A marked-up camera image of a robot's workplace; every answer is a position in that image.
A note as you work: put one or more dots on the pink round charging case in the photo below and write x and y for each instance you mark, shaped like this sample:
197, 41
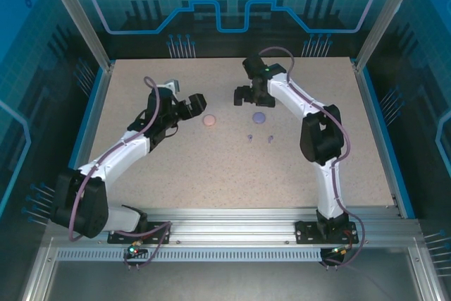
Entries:
209, 120

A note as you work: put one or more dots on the purple round charging case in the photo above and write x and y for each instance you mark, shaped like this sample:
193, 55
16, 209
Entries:
259, 117

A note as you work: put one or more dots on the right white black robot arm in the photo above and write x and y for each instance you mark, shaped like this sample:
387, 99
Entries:
299, 98

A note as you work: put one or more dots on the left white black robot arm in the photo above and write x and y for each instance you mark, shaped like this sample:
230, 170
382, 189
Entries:
116, 153

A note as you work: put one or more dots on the small lit connector module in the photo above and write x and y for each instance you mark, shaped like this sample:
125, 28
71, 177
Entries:
341, 250
135, 251

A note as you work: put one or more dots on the grey metal lower tray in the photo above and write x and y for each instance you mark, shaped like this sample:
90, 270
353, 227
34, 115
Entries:
229, 280

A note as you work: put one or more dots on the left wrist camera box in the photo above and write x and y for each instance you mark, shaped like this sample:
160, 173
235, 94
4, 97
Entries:
173, 86

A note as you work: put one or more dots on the blue aluminium side rail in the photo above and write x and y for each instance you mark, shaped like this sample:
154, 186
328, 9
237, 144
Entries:
382, 139
84, 139

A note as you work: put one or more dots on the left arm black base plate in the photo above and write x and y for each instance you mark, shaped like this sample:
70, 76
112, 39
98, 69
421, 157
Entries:
158, 234

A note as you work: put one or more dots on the aluminium mounting rail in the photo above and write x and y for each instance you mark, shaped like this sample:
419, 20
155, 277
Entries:
229, 223

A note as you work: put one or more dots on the aluminium frame post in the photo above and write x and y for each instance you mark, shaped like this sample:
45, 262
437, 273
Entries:
384, 19
77, 22

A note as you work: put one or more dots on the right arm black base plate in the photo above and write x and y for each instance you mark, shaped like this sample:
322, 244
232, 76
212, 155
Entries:
304, 232

